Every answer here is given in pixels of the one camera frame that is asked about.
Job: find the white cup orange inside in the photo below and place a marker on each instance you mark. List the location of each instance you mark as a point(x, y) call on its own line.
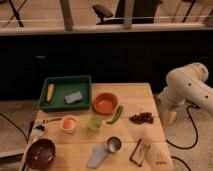
point(68, 124)

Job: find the dark red grape bunch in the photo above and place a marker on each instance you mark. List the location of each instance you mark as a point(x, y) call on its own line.
point(145, 117)

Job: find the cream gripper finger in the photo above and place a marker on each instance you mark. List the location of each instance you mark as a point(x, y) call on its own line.
point(168, 117)

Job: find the yellow corn cob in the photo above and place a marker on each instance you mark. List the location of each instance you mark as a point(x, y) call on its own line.
point(50, 91)

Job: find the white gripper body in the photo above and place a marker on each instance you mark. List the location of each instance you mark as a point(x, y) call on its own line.
point(170, 103)

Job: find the black office chair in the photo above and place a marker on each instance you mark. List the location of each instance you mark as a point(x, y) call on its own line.
point(128, 12)

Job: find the grey cloth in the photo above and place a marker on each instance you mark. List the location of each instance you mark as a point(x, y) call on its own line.
point(99, 154)

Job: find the small steel cup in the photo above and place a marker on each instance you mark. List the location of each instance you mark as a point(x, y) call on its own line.
point(113, 144)

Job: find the small green cup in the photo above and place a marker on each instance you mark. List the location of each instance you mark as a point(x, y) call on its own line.
point(95, 123)

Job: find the dark maroon bowl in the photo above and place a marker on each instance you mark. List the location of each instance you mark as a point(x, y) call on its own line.
point(40, 154)

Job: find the red orange bowl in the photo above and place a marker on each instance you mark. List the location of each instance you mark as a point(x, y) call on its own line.
point(105, 103)

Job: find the grey blue sponge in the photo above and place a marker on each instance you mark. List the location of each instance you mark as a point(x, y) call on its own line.
point(74, 97)

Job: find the green pepper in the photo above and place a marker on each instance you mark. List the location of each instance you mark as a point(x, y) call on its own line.
point(117, 115)

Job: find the green plastic tray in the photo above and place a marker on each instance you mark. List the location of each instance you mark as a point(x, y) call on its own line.
point(64, 86)

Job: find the small metal spoon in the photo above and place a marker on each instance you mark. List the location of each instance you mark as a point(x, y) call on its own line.
point(50, 120)

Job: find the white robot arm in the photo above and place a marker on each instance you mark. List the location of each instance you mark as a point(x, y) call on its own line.
point(185, 83)

